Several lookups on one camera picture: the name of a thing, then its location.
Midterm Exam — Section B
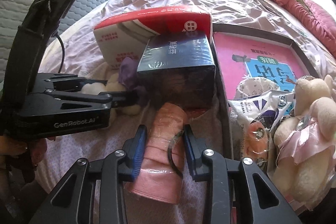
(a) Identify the black cable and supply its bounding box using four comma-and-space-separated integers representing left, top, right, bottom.
54, 30, 65, 75

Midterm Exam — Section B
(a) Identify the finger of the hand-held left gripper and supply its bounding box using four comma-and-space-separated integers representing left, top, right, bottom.
38, 72, 111, 92
46, 90, 138, 109

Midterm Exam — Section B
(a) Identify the cream floral cloth hat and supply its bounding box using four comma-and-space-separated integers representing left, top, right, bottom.
234, 76, 281, 101

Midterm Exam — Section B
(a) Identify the pink ruffled quilt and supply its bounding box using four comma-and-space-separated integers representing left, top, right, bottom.
252, 0, 336, 51

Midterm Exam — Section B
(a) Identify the pink towel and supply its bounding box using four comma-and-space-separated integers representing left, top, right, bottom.
126, 103, 188, 205

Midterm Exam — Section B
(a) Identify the red and white carton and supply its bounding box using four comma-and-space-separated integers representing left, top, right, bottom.
94, 5, 213, 71

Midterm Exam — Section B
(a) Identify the person's dark clothing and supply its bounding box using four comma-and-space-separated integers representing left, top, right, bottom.
0, 156, 53, 224

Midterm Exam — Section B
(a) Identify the dark blue book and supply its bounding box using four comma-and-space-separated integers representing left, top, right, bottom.
136, 31, 216, 110

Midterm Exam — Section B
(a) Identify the person's left hand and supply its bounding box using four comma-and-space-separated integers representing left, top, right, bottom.
0, 136, 56, 165

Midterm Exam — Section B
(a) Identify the black hair tie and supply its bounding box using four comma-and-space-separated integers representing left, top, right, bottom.
167, 128, 185, 177

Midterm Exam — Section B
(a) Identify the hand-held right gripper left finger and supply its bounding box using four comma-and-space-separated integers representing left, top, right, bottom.
28, 124, 148, 224

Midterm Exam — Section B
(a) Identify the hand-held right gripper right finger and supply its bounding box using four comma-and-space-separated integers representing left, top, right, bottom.
183, 124, 303, 224

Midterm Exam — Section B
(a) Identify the white fluffy plush toy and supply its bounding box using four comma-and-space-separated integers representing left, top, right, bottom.
80, 72, 142, 115

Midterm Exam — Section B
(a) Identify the white and purple packet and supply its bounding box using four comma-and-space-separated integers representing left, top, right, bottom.
228, 89, 297, 135

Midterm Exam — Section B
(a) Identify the cream plush bear pink dress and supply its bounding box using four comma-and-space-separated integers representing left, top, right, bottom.
273, 74, 336, 207

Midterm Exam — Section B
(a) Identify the purple cloth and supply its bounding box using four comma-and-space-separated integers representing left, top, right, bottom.
118, 56, 147, 106

